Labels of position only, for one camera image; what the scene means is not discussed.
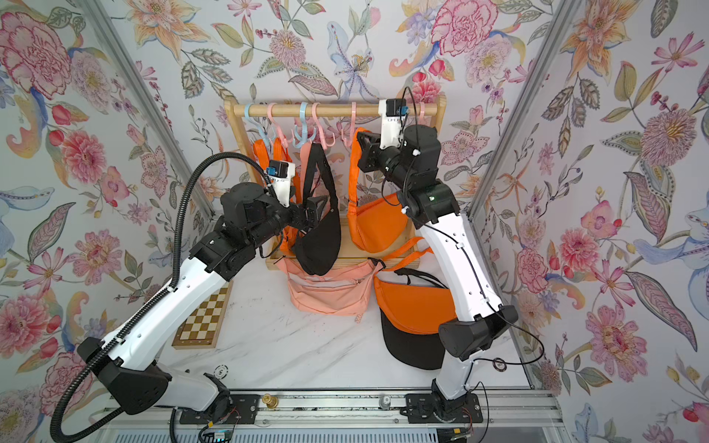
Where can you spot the orange waist bag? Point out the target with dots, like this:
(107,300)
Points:
(374,226)
(407,309)

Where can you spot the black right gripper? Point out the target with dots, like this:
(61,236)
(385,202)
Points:
(378,157)

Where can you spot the pink plastic hook right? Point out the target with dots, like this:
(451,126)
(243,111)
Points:
(421,118)

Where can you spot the orange bag far left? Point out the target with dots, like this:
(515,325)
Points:
(282,221)

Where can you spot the wooden hanging rack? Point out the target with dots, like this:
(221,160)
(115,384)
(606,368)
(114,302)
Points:
(350,254)

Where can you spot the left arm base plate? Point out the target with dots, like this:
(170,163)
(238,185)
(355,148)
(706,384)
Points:
(239,409)

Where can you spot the blue plastic hook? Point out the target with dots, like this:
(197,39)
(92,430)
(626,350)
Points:
(262,132)
(301,133)

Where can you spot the wooden chessboard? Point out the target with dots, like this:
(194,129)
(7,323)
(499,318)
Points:
(201,330)

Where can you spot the aluminium corner post left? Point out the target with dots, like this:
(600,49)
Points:
(156,63)

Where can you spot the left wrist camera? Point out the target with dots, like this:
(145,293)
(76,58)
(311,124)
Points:
(281,174)

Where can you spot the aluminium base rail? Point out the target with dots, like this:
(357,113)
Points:
(354,415)

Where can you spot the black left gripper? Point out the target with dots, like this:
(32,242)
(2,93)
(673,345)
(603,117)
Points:
(311,217)

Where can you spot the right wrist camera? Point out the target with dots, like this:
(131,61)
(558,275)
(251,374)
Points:
(393,113)

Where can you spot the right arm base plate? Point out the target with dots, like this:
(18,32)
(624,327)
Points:
(430,408)

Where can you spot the aluminium corner post right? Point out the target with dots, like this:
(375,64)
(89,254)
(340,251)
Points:
(558,27)

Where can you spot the aluminium corner post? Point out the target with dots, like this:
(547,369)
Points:
(156,63)
(558,27)

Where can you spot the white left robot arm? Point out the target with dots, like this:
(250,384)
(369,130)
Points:
(127,364)

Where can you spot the pink plastic hook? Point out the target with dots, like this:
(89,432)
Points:
(421,118)
(279,134)

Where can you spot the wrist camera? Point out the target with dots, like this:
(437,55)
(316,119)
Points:
(393,113)
(281,174)

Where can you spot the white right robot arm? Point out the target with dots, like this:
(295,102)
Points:
(411,163)

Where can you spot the black waist bag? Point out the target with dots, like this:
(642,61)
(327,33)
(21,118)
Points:
(422,352)
(318,243)

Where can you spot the pink waist bag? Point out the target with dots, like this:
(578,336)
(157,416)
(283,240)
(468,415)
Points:
(341,292)

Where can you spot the blue plastic hook far left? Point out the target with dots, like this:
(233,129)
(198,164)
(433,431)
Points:
(262,132)

